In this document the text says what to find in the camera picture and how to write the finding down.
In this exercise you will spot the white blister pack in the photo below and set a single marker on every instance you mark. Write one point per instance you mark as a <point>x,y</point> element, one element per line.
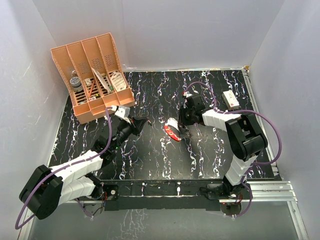
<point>118,81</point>

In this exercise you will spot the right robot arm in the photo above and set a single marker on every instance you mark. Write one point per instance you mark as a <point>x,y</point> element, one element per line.
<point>245,136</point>

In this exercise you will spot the orange pencil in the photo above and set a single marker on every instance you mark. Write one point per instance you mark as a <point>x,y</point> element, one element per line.
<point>91,88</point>

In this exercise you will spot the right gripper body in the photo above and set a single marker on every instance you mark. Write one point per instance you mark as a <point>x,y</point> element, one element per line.
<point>190,119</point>

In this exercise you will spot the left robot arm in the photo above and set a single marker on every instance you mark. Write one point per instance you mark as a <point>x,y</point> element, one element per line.
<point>49,187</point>

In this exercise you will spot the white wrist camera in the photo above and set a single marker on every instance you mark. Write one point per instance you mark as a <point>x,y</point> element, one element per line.
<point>122,112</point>
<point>186,94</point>

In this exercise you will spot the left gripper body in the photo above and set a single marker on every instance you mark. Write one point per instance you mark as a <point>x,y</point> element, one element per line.
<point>125,129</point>

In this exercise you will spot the small white card box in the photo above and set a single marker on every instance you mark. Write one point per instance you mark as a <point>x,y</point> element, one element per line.
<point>88,82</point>

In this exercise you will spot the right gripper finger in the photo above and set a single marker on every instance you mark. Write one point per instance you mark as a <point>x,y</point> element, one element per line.
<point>184,130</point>
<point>181,120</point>

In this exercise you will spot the small white cardboard box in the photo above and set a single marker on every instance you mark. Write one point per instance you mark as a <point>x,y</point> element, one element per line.
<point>230,100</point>

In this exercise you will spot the orange plastic desk organizer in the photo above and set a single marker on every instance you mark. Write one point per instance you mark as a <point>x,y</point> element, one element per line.
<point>77,60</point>

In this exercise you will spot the white paper packet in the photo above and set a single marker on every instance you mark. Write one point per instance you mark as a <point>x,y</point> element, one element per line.
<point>101,79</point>

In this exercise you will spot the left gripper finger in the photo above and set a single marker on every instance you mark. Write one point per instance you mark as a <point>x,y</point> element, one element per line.
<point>137,129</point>
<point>140,120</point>

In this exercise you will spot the round grey tin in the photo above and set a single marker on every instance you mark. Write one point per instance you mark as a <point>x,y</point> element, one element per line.
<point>76,84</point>

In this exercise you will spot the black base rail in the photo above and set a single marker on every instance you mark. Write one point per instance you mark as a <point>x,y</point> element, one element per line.
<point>169,195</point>

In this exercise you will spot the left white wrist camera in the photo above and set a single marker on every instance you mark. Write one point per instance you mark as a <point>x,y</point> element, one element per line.
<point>122,112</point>

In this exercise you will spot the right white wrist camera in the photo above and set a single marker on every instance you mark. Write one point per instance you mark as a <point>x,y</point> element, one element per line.
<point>186,94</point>

